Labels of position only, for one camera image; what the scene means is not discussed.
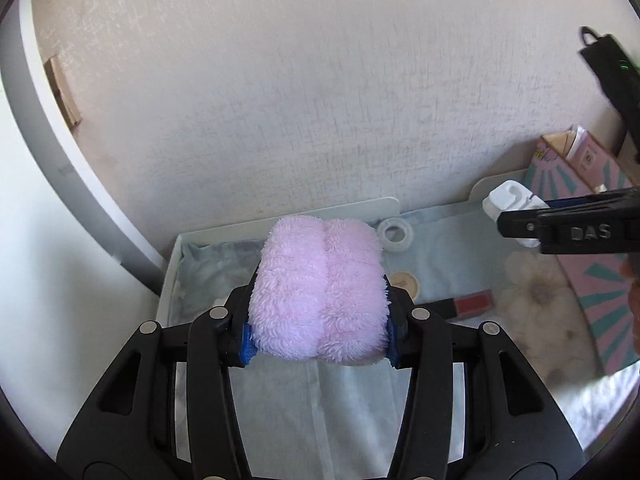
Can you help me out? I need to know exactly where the grey door frame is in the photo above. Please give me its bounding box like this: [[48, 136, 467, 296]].
[[0, 0, 168, 296]]

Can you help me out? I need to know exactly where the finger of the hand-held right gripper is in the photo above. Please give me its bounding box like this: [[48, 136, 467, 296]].
[[497, 197, 640, 256], [542, 186, 640, 210]]

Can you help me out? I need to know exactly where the small beige round jar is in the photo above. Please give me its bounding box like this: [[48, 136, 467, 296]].
[[389, 271, 418, 306]]

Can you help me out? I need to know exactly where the wooden wall bracket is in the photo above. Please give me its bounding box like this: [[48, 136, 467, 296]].
[[44, 55, 82, 127]]

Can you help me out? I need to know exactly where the pink printed cardboard box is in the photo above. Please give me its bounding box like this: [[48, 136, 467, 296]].
[[522, 125, 640, 368]]

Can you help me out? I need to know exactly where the person's right hand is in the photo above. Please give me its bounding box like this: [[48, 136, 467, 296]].
[[619, 255, 640, 356]]

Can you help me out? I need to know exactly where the red and black lipstick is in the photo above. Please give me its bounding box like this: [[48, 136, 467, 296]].
[[430, 291, 493, 322]]

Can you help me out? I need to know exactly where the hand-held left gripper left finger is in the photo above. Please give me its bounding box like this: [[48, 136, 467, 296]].
[[56, 285, 261, 480]]

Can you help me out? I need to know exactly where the clear tape ring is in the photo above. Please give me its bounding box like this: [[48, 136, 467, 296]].
[[376, 218, 415, 253]]

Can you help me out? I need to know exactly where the pink fluffy towel roll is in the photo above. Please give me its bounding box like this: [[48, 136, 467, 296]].
[[247, 215, 391, 365]]

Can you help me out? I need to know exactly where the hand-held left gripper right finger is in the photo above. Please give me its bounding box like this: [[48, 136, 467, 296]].
[[385, 275, 586, 480]]

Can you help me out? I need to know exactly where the white paper strip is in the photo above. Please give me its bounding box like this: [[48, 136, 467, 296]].
[[567, 125, 593, 158]]

